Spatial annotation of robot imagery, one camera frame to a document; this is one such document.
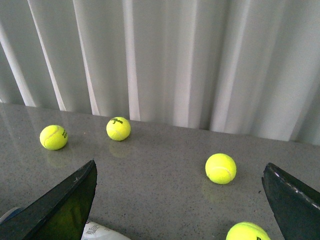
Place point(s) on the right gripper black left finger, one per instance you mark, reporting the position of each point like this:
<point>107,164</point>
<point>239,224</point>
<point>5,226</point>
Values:
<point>60,214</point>

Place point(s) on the tennis ball near bottom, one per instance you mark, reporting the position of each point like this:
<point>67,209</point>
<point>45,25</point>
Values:
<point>247,231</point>

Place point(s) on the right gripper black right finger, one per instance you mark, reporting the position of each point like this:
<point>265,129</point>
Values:
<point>295,205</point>

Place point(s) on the clear tennis ball can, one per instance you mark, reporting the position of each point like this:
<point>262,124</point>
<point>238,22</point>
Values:
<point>92,230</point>

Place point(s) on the tennis ball centre right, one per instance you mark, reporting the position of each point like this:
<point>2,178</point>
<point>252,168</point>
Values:
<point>220,168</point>

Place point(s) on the white pleated curtain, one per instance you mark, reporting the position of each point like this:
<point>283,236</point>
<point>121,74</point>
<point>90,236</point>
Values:
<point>233,66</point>

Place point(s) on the Wilson tennis ball by curtain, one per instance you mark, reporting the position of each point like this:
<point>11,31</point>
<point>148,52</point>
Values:
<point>118,128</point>

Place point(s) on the tennis ball far left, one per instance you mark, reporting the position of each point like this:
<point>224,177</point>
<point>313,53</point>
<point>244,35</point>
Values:
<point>53,137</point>

